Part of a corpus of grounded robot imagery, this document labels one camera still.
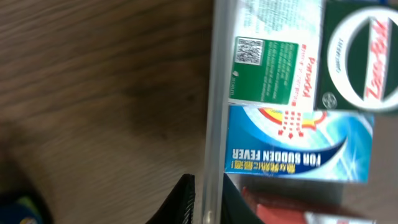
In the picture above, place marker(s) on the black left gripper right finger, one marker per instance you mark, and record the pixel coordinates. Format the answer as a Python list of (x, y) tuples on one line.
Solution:
[(234, 210)]

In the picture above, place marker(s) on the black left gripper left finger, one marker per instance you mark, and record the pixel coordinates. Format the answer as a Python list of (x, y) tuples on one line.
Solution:
[(178, 207)]

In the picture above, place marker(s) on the red white small box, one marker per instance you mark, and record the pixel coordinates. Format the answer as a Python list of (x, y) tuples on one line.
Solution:
[(272, 209)]

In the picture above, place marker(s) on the blue Kool Fever box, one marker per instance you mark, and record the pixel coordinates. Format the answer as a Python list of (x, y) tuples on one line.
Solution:
[(320, 145)]

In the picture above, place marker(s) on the black bottle white cap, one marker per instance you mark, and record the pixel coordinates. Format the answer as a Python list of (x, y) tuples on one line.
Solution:
[(18, 207)]

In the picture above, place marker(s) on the white green Panadol box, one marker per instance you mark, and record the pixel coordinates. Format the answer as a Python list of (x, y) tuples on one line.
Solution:
[(275, 53)]

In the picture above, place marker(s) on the green Zam-Buk box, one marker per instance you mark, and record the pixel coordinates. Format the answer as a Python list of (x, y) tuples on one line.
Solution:
[(358, 68)]

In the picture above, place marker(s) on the clear plastic container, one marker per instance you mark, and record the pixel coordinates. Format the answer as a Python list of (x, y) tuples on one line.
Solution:
[(310, 191)]

